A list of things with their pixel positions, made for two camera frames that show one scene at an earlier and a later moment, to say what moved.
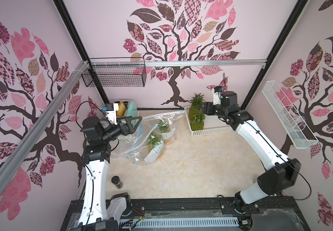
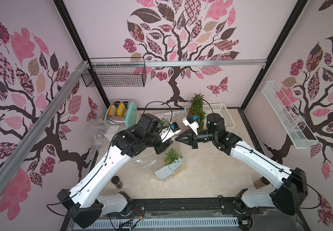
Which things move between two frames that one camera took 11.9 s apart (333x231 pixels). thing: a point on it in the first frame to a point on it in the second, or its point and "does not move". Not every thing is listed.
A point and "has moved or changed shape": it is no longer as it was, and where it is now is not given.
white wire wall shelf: (298, 131) does not move
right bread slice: (121, 109) does not move
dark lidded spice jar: (116, 180) does not move
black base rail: (288, 215) does not move
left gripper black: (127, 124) to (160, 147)
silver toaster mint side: (131, 109) does not move
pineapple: (197, 123) does not move
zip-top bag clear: (122, 146) has moved or changed shape
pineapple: (156, 145) has moved or changed shape
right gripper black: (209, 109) to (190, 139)
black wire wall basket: (124, 72) does not move
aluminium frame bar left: (5, 173) does not move
